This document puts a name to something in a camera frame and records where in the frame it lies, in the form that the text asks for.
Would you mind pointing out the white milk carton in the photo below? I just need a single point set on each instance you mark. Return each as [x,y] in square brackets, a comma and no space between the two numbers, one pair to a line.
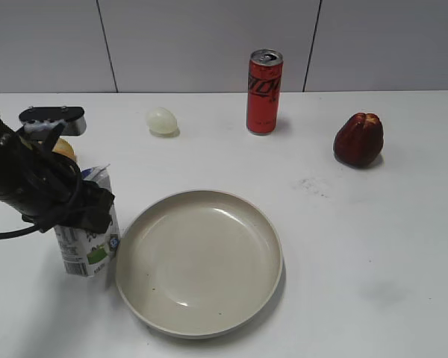
[84,253]

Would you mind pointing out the red soda can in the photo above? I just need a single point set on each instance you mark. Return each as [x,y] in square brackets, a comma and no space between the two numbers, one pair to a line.
[264,83]

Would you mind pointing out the dark red wax apple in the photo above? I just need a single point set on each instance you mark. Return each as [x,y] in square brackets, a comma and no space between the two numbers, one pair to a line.
[360,140]

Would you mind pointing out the white peeled egg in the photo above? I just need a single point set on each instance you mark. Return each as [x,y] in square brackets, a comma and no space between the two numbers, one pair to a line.
[161,121]

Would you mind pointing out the beige round plate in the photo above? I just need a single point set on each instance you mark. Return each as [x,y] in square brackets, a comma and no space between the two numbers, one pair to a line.
[199,264]

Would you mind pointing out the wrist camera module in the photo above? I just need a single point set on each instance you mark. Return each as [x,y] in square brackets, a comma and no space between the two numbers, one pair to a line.
[41,120]

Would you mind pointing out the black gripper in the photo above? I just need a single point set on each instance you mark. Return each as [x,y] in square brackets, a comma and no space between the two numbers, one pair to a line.
[37,182]

